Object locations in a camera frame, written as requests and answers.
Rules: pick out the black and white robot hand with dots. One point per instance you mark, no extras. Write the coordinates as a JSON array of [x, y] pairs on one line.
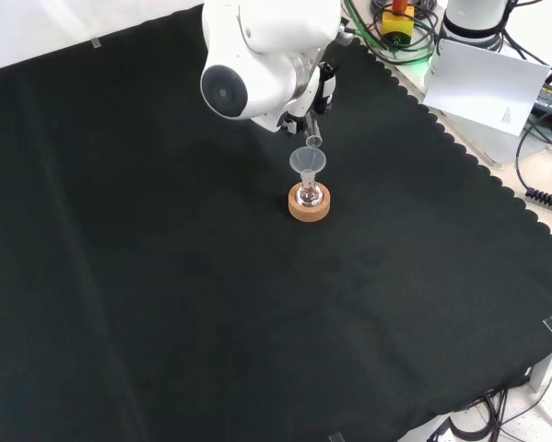
[[326, 89]]

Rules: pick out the clear graduated cylinder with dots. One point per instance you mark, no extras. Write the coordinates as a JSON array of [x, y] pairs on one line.
[[313, 138]]

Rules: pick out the small glass round-bottom flask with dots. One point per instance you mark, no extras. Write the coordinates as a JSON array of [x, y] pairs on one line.
[[309, 195]]

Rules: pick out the clear plastic funnel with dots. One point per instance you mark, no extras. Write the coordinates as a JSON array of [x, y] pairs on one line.
[[307, 160]]

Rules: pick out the yellow stop button box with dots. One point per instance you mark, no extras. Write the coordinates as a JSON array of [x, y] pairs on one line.
[[397, 25]]

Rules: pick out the pale board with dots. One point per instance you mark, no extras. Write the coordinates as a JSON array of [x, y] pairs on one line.
[[487, 85]]

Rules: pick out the black bench cloth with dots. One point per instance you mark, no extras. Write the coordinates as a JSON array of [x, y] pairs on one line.
[[165, 253]]

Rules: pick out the grey tape strip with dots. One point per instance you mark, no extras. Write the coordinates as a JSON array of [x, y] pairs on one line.
[[96, 43]]

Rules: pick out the white metal bench bracket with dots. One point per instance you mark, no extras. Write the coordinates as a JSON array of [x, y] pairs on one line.
[[549, 366]]

